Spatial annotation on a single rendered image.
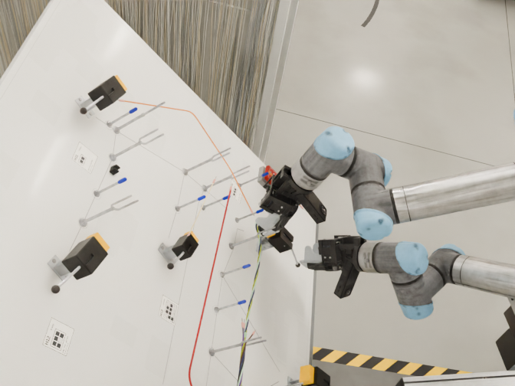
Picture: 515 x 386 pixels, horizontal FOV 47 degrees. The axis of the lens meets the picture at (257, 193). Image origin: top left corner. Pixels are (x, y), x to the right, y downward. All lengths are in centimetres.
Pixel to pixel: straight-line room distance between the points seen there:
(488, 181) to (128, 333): 75
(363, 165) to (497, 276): 39
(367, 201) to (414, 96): 278
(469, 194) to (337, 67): 285
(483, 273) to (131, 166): 83
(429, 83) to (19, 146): 333
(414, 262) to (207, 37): 100
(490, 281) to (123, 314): 81
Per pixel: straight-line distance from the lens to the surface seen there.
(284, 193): 138
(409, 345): 279
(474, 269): 146
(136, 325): 117
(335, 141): 125
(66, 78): 127
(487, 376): 260
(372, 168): 130
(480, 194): 124
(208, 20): 190
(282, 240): 150
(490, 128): 399
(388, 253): 139
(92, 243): 102
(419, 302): 144
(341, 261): 149
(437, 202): 123
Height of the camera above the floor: 233
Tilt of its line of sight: 49 degrees down
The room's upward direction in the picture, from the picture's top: 12 degrees clockwise
